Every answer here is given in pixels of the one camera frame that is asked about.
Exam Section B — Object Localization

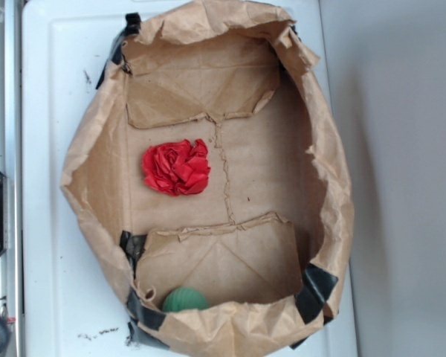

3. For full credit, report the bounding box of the green dimpled ball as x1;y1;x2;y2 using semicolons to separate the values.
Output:
162;286;209;312

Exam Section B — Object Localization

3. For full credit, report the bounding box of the red paper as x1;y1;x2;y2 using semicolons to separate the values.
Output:
141;139;211;196

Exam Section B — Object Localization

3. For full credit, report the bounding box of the white plastic base tray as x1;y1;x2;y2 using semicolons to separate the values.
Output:
20;0;359;357

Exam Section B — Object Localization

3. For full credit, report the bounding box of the brown paper bag tray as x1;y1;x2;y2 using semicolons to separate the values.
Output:
61;1;354;356

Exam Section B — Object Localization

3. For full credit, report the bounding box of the aluminium frame rail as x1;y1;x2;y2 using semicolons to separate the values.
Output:
0;1;25;356

